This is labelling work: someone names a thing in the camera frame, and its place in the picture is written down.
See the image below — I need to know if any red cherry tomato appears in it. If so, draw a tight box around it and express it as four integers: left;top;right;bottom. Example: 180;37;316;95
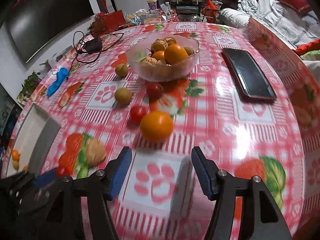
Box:
130;106;148;124
146;82;163;100
55;165;70;178

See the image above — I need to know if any orange fruit in bowl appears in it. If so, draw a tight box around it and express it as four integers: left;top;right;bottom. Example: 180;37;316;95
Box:
164;44;189;65

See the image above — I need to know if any green potted plant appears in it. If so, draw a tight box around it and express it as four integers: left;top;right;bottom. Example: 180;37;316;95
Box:
17;71;41;105

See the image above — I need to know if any white rectangular tray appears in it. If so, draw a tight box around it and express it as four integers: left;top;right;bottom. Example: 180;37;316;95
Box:
4;103;61;177

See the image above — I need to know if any red gift box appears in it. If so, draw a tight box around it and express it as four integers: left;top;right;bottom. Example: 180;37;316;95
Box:
89;10;126;34

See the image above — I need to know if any mandarin in tray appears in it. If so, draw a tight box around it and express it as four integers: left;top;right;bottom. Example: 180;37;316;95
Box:
11;150;20;161

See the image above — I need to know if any green kiwi near bowl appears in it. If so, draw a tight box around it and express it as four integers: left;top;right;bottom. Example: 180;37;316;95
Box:
115;64;129;77

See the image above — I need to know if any small orange kumquat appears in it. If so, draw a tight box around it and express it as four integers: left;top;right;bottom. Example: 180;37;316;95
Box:
139;111;174;143

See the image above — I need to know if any brown-green kiwi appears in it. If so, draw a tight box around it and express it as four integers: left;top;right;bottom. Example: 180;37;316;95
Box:
114;88;133;105

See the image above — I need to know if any walnut on table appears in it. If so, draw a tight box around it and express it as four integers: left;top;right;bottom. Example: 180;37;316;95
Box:
85;138;106;166

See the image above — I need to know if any black television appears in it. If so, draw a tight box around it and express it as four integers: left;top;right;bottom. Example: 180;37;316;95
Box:
6;0;93;63

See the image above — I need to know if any yellow-green kiwi in tray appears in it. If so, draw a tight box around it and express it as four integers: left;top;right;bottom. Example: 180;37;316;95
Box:
12;160;20;171

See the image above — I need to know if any white sofa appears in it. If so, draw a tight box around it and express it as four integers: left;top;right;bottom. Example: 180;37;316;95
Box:
220;0;319;48

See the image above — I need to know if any blue crumpled cloth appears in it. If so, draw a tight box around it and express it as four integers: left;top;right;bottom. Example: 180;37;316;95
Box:
47;67;69;97

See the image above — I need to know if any red embroidered cushion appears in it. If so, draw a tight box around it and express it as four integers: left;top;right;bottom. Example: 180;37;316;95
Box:
276;0;312;15

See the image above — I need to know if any black cable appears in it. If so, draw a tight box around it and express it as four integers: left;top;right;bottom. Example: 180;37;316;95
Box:
70;30;125;68

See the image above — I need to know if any black power adapter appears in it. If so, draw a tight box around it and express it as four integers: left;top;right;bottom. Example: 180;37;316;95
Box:
84;37;103;54

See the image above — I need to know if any clear glass fruit bowl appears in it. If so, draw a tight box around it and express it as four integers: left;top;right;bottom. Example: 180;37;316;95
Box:
126;34;200;82

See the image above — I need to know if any strawberry pattern tablecloth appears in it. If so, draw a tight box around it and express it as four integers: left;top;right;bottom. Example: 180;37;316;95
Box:
34;20;319;239

